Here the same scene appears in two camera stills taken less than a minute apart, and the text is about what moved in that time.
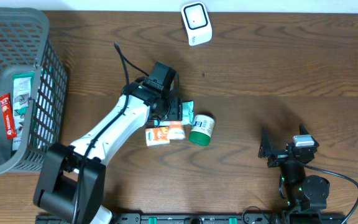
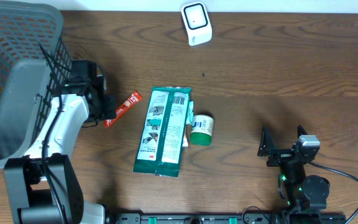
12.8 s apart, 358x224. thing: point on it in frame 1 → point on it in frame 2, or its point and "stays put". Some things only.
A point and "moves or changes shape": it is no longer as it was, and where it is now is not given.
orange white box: (176, 130) → (185, 142)
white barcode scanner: (196, 20) stays put
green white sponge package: (23, 88) → (160, 149)
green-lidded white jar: (202, 130) stays put
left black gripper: (176, 109) → (109, 111)
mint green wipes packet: (188, 117) stays put
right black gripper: (278, 156) stays put
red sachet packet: (6, 105) moves or changes shape
